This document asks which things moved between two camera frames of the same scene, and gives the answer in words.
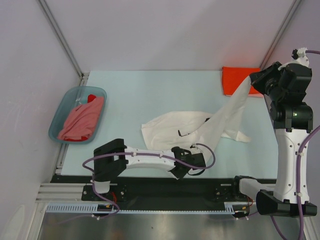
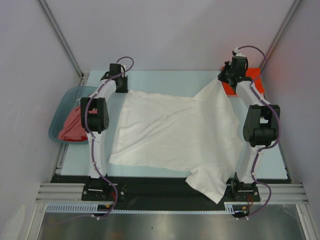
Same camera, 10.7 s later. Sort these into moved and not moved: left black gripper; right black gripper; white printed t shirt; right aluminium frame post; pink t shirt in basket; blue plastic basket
Moved: white printed t shirt; left black gripper; right black gripper
Not moved: pink t shirt in basket; right aluminium frame post; blue plastic basket
